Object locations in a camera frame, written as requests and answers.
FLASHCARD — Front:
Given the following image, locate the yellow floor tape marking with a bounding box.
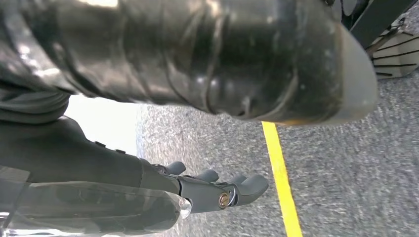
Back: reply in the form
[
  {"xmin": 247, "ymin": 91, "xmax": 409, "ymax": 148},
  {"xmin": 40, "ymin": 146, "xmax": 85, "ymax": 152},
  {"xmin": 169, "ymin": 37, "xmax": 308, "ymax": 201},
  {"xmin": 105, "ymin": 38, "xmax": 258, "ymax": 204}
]
[{"xmin": 261, "ymin": 121, "xmax": 303, "ymax": 237}]

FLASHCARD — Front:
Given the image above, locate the dark metal bar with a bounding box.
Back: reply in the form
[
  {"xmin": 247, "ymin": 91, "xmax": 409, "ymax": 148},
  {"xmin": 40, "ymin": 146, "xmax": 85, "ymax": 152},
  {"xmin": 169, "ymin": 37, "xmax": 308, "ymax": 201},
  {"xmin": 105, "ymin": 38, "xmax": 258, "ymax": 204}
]
[{"xmin": 342, "ymin": 0, "xmax": 419, "ymax": 50}]

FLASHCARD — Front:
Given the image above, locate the white grooved plate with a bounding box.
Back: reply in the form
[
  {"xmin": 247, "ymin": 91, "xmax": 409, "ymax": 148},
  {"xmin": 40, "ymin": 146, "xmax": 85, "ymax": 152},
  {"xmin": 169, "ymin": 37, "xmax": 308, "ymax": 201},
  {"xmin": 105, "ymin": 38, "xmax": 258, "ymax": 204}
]
[{"xmin": 366, "ymin": 18, "xmax": 419, "ymax": 79}]

